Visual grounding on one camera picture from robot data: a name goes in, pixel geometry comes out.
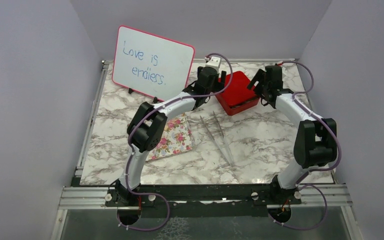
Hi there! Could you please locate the red tin lid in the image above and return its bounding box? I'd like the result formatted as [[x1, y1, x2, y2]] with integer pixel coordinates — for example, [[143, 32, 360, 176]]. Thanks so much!
[[216, 71, 259, 109]]

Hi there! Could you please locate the red square tin box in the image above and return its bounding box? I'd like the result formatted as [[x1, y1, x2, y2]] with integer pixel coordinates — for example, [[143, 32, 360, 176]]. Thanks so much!
[[216, 94, 260, 116]]

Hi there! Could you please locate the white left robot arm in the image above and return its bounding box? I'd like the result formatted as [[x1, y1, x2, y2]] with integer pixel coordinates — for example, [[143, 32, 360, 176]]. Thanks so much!
[[114, 66, 231, 206]]

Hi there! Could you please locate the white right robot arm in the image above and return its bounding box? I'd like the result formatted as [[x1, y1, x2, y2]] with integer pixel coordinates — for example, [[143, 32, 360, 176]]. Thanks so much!
[[247, 64, 339, 204]]

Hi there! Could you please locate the pink framed whiteboard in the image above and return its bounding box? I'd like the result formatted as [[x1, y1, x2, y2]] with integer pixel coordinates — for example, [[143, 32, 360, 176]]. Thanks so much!
[[111, 25, 195, 101]]

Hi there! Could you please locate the floral tray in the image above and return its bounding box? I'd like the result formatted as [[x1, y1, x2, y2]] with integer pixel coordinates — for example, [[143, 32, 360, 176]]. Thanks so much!
[[146, 113, 195, 161]]

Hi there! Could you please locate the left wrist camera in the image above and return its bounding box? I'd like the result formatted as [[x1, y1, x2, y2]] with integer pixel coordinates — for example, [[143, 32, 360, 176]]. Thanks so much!
[[205, 56, 222, 73]]

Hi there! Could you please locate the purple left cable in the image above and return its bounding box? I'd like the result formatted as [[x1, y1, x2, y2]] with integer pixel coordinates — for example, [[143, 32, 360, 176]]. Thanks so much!
[[116, 52, 234, 232]]

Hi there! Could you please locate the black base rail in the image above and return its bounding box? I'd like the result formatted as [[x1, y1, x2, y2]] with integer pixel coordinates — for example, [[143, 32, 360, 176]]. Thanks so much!
[[69, 175, 312, 220]]

